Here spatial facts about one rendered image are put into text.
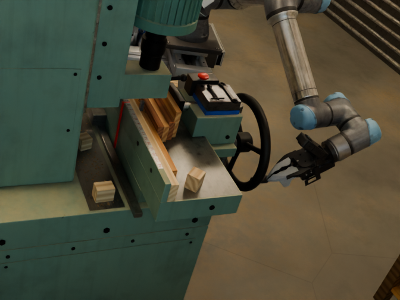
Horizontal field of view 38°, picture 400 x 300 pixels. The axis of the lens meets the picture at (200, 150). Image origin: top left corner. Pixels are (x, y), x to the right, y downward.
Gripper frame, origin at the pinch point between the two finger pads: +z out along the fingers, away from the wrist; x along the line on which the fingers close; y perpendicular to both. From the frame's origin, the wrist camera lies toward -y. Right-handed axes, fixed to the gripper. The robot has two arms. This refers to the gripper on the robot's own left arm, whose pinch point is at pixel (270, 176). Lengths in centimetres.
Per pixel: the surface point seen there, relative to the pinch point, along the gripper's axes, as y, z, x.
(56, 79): -61, 40, -1
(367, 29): 173, -177, 231
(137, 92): -43, 25, 7
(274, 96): 123, -62, 157
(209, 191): -27.5, 20.6, -18.2
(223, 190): -25.6, 17.3, -18.1
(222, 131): -22.3, 8.9, 2.7
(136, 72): -48, 23, 8
